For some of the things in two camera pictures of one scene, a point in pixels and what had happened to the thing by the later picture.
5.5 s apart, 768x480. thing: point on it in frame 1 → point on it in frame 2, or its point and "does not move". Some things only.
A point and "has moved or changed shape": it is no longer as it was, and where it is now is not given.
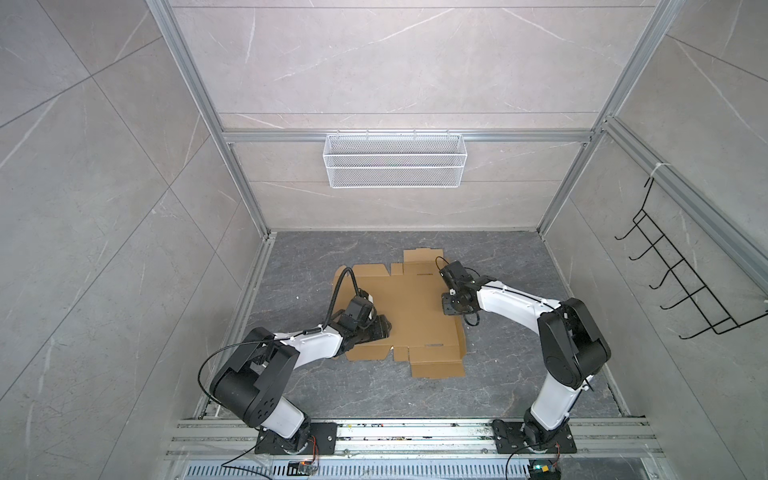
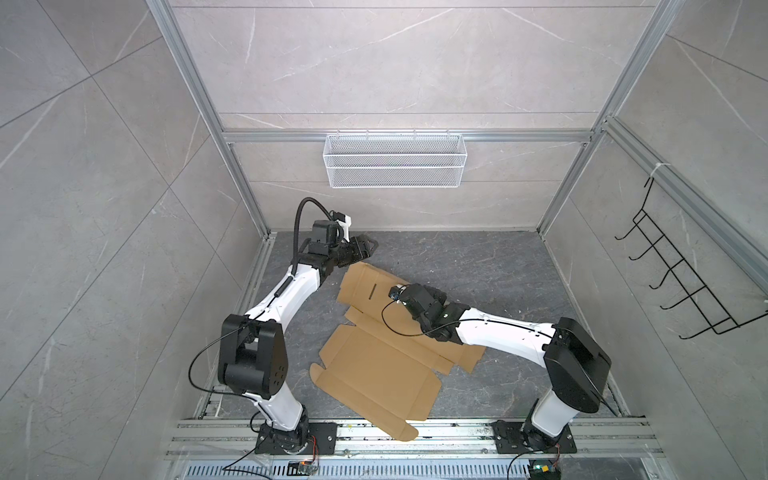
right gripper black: [447, 307] → [438, 297]
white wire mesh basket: [394, 160] does not move
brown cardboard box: [409, 294] has moved or changed shape
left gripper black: [384, 327] → [362, 246]
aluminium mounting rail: [411, 450] does not move
